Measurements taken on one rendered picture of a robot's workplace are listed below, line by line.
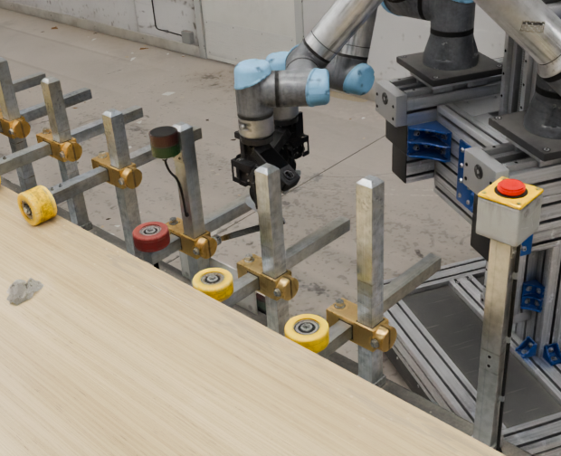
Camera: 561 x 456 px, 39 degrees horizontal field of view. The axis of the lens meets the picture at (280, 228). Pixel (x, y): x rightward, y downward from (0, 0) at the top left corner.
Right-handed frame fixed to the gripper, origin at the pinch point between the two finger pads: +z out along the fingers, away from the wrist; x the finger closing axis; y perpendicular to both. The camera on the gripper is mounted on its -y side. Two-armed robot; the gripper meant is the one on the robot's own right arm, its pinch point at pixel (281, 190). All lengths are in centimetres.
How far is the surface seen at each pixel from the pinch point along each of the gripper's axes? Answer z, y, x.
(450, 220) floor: 83, 136, 32
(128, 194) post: -7.1, -33.5, 19.2
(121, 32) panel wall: 78, 221, 381
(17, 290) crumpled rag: -9, -74, 1
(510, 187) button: -40, -34, -80
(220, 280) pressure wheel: -8, -46, -27
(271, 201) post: -22, -34, -31
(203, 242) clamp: -4.0, -34.5, -8.3
